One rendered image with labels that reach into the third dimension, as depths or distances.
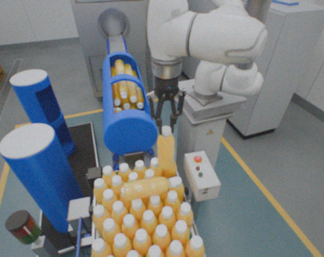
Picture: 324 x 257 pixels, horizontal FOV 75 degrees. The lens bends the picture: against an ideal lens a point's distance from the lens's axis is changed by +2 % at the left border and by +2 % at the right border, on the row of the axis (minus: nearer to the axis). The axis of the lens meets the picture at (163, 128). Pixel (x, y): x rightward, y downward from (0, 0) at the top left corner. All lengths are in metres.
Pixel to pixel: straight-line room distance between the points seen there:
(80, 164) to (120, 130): 1.34
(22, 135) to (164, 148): 0.91
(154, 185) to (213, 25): 0.58
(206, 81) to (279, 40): 1.08
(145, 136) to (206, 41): 0.72
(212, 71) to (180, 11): 0.80
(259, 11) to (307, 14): 1.31
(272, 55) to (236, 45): 1.79
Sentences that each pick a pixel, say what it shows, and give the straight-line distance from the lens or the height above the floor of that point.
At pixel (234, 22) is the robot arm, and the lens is 0.53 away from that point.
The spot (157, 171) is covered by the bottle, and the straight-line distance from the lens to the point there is 1.01.
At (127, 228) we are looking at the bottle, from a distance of 0.87.
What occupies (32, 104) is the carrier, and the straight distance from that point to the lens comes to 2.09.
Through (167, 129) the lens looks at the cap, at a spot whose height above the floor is 1.34.
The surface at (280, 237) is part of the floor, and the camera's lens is 2.23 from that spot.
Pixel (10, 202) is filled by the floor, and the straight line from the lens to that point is 2.59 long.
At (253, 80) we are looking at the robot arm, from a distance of 1.32.
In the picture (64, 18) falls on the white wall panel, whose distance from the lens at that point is 6.01.
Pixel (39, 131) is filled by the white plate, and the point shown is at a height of 1.04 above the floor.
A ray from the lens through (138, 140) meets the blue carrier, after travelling 1.14.
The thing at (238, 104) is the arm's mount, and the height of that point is 1.05.
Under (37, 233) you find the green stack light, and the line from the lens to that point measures 0.83.
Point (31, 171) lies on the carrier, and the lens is 1.39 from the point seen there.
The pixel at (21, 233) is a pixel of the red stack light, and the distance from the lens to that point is 0.79.
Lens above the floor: 1.86
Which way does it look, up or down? 41 degrees down
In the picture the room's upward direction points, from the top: straight up
